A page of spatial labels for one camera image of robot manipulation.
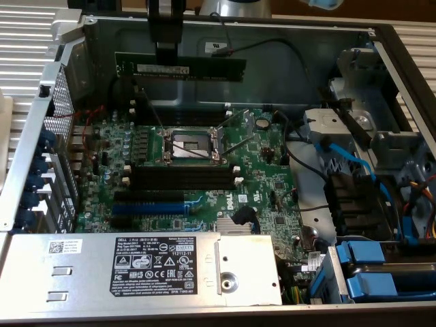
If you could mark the green RAM stick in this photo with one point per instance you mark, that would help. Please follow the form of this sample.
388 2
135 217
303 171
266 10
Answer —
211 68

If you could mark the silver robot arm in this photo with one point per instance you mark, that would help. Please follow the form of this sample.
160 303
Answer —
218 7

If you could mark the thin locking lever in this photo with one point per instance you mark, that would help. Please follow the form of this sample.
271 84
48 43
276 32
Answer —
156 117
197 151

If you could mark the CPU socket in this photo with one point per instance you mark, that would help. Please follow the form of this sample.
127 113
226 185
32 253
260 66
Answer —
185 138

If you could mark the silver socket cover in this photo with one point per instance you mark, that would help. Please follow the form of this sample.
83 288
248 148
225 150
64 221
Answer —
245 117

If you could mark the black and silver PC case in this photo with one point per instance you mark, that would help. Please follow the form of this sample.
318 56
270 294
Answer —
272 78

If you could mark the round coin battery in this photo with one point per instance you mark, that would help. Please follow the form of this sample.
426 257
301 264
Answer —
262 123

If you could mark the long black expansion slot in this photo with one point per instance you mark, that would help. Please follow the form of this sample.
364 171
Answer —
150 196

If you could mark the blue slot retainer clip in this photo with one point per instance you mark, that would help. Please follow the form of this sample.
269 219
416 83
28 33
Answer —
31 200
35 183
26 217
48 139
40 165

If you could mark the green motherboard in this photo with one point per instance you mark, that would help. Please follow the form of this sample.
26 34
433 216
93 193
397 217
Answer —
265 163

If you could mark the blue expansion slot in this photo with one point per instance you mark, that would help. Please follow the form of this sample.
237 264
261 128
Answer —
150 208

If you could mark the short black expansion slot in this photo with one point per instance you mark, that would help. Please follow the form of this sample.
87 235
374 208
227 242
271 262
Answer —
121 222

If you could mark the silver disk bay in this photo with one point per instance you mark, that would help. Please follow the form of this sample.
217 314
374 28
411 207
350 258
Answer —
330 122

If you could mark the silver chipset heatsink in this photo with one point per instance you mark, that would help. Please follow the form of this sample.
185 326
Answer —
228 226

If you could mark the silver power supply unit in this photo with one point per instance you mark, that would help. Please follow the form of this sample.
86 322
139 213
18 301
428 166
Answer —
85 272

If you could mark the blue plastic drive latch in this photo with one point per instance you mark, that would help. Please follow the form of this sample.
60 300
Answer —
364 252
374 286

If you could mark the black plastic bracket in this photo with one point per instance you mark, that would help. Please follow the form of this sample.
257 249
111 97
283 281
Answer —
354 201

